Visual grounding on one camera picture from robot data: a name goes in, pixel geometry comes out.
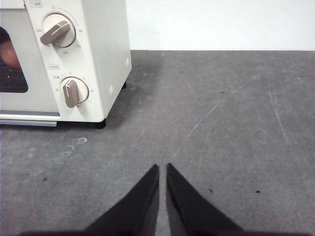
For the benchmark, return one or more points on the cream Toshiba toaster oven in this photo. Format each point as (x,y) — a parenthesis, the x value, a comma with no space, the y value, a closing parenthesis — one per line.
(105,49)

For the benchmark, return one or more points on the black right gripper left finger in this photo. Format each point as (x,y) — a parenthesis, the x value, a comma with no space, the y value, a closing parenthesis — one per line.
(137,211)

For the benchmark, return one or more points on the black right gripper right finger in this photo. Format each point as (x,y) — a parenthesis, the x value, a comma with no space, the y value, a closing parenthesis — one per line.
(192,211)

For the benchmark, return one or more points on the glass oven door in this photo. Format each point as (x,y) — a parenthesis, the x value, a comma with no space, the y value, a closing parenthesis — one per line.
(37,103)

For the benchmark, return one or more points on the beige timer knob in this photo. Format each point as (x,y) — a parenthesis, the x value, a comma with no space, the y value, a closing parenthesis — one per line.
(72,92)

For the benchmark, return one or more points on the beige temperature knob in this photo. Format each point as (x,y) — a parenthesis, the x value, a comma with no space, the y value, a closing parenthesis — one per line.
(59,30)

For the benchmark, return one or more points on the brown egg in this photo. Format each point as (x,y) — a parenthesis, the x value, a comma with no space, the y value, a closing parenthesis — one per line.
(8,55)

